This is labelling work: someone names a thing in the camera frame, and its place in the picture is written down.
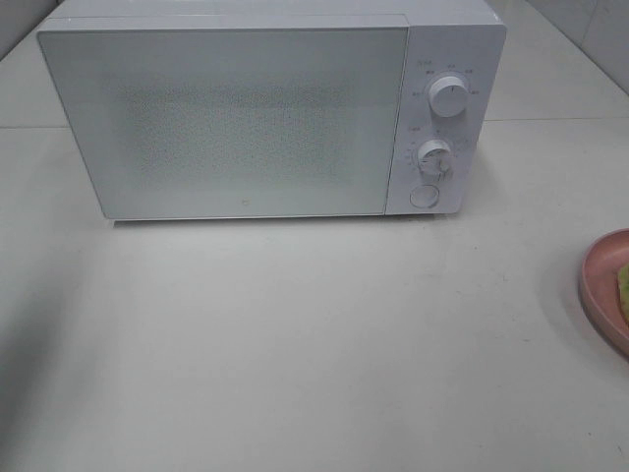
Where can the round white door button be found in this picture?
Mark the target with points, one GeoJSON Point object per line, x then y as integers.
{"type": "Point", "coordinates": [424, 196]}

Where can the sandwich with tomato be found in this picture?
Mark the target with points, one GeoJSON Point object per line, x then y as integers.
{"type": "Point", "coordinates": [622, 280]}

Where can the upper white power knob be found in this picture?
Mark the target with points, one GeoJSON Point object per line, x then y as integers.
{"type": "Point", "coordinates": [448, 95]}

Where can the white microwave door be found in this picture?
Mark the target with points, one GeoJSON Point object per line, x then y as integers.
{"type": "Point", "coordinates": [187, 124]}

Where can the white microwave oven body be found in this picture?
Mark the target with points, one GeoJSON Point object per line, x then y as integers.
{"type": "Point", "coordinates": [465, 38]}

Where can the pink plate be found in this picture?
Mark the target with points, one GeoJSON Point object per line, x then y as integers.
{"type": "Point", "coordinates": [598, 288]}

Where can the white timer knob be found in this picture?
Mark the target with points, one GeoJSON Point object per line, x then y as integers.
{"type": "Point", "coordinates": [433, 158]}

